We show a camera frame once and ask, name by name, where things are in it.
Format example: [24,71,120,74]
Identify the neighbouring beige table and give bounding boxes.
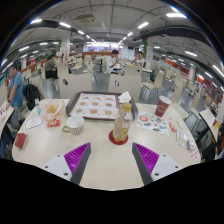
[198,108,221,141]

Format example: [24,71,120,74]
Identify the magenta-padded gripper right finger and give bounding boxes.
[131,142,183,186]

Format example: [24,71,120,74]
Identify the red sauce packet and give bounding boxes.
[46,119,62,128]

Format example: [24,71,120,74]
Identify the person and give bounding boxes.
[4,64,25,129]
[43,53,60,80]
[131,50,147,68]
[0,121,14,159]
[105,49,122,74]

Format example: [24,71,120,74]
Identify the beige wooden chair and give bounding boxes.
[108,73,143,103]
[59,72,93,99]

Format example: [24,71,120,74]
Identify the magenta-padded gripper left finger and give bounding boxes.
[41,142,92,186]

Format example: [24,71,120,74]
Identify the neighbouring table with printed paper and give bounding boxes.
[0,99,15,138]

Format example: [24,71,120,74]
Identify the white paper card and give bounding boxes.
[24,115,44,131]

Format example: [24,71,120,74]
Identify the ceiling air conditioner unit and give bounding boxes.
[74,13,97,24]

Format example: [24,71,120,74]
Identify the red paper cup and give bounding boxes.
[154,95,172,118]

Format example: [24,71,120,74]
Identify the black backpack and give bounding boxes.
[22,83,42,111]

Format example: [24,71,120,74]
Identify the white striped mug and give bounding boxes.
[61,114,86,136]

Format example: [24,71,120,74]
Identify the clear plastic packet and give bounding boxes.
[175,129,192,150]

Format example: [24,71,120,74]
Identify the ceiling lights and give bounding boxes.
[1,11,224,91]

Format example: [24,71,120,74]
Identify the fries in clear bag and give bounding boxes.
[39,99,67,122]

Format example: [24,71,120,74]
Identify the colourful printed paper sheet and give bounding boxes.
[135,110,170,136]

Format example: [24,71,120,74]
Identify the small teal bottle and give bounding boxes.
[34,98,43,116]

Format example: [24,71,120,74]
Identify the brown food tray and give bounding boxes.
[65,91,139,121]

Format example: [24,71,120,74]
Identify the group of beige chairs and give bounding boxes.
[143,66,203,124]

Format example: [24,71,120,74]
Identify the flat round red coaster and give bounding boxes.
[108,129,130,146]

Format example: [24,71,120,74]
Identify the small red sachet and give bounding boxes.
[168,121,177,133]

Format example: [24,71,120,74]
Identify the small red box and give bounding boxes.
[14,132,28,150]

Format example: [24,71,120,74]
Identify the white paper napkin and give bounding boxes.
[117,90,133,104]

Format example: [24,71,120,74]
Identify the clear bottle with yellow drink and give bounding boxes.
[112,102,134,143]

